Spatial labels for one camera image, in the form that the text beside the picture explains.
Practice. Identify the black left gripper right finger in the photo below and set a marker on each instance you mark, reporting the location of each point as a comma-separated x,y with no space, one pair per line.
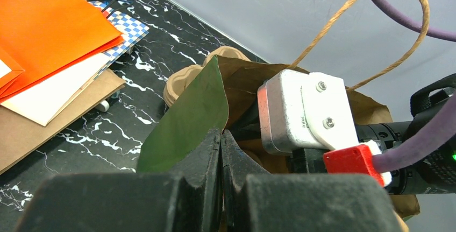
256,200

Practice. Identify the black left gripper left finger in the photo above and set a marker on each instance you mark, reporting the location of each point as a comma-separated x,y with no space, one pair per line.
188,197

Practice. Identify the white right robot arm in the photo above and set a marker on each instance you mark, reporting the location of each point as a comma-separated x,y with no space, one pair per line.
416,157

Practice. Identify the stack of pulp cup carriers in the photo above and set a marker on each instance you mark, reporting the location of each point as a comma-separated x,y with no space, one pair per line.
181,79

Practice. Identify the white cream paper bag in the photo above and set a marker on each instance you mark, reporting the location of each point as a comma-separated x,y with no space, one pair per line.
43,101

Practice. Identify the brown kraft paper bag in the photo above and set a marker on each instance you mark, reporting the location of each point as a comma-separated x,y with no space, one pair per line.
20,136

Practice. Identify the orange paper bag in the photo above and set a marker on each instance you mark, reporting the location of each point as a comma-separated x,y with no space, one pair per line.
45,37

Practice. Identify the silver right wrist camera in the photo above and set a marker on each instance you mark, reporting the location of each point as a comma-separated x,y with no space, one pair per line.
298,110

